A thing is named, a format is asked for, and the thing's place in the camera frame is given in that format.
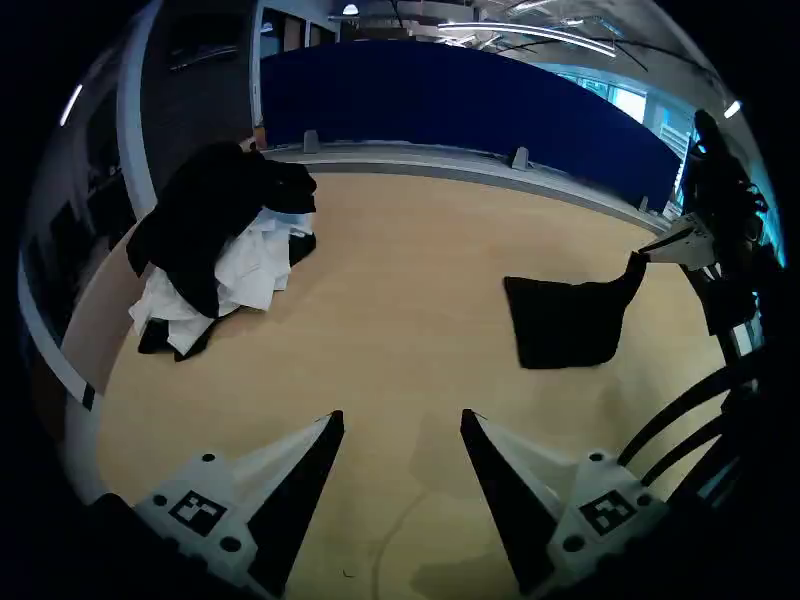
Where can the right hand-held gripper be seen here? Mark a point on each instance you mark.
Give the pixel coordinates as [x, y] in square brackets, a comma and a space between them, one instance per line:
[728, 200]

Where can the black towel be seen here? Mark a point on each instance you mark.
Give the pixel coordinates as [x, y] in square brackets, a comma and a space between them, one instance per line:
[565, 322]

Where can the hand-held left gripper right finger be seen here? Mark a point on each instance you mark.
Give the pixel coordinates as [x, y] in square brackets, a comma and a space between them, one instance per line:
[594, 484]

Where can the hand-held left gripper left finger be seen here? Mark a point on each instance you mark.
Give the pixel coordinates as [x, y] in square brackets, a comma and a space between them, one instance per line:
[212, 481]

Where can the blue desk screen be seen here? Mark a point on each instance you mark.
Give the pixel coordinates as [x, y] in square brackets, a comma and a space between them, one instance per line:
[437, 100]

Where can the heap of black white towels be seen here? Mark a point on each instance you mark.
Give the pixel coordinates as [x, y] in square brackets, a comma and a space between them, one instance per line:
[206, 244]

